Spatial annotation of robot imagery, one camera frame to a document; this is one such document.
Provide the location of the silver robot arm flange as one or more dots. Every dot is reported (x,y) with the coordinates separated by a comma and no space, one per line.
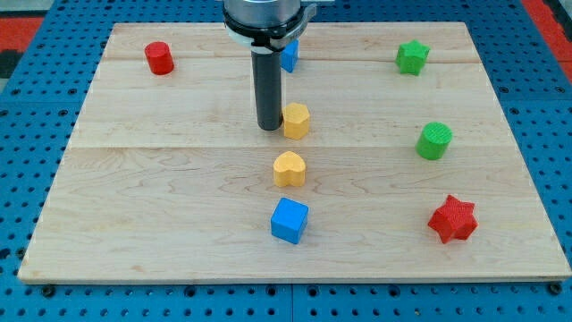
(266,26)

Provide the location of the blue cube block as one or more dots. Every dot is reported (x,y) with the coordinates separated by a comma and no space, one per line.
(289,220)

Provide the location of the light wooden board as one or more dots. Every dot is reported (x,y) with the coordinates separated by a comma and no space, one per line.
(167,179)

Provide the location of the yellow heart block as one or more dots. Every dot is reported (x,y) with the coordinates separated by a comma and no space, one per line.
(289,169)

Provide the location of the red cylinder block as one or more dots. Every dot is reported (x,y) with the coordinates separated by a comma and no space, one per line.
(159,58)

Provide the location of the blue block behind rod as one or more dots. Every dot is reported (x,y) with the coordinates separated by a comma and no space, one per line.
(290,56)

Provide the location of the red star block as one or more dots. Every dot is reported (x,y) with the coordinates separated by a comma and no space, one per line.
(454,219)

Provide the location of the green cylinder block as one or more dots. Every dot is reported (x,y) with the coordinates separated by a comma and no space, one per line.
(434,140)

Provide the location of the yellow hexagon block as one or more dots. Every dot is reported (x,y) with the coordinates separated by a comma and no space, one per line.
(296,119)

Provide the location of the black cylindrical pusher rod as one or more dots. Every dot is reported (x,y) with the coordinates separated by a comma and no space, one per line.
(267,80)

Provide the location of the green star block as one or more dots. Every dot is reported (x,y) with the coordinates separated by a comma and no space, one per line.
(411,57)

